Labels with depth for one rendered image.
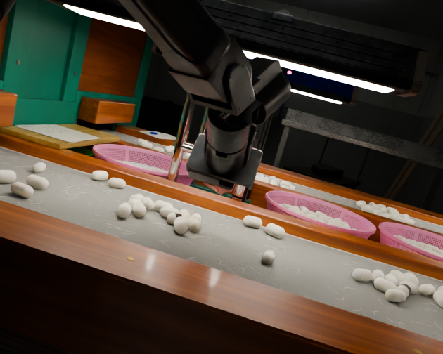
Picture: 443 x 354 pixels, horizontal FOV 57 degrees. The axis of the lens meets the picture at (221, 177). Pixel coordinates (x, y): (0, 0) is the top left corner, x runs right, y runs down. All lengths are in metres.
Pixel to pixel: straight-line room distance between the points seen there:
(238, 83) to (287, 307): 0.25
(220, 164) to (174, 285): 0.20
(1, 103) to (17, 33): 0.18
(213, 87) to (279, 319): 0.25
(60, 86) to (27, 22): 0.24
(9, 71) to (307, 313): 0.80
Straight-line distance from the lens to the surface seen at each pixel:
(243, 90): 0.48
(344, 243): 0.83
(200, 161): 0.60
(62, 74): 1.21
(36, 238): 0.48
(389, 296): 0.66
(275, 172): 1.47
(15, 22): 1.01
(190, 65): 0.44
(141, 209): 0.67
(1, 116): 0.93
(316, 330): 0.44
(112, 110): 1.37
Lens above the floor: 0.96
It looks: 10 degrees down
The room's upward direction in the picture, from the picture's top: 15 degrees clockwise
